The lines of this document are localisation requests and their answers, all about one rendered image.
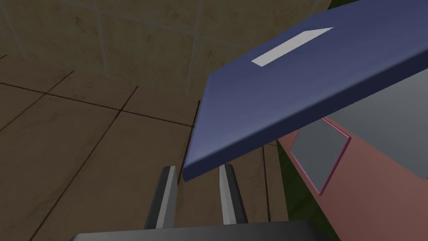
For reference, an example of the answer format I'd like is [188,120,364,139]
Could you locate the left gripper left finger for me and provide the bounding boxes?
[144,165,178,230]

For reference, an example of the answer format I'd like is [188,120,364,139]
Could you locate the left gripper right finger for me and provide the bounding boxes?
[219,164,249,225]

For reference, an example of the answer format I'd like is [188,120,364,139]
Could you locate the blue table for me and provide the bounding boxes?
[182,0,428,182]

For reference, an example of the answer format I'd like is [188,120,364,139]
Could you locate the pink cabinet with grey panel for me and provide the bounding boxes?
[277,68,428,241]

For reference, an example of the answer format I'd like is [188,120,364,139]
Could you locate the pale grey flat bar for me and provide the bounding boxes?
[251,27,334,67]

